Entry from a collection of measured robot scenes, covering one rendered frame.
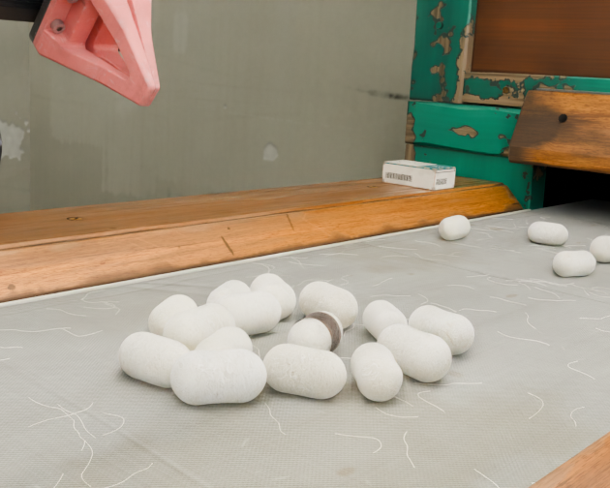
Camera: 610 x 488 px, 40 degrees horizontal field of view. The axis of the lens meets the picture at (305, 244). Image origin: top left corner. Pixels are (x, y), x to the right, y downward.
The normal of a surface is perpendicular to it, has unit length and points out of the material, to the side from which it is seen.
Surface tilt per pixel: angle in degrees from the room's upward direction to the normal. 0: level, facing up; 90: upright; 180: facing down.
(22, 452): 0
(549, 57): 90
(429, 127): 90
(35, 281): 45
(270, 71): 90
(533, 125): 66
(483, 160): 89
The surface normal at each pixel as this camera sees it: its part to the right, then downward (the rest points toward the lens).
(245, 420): 0.06, -0.98
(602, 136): -0.59, -0.27
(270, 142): -0.60, 0.13
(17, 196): 0.79, 0.16
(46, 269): 0.56, -0.57
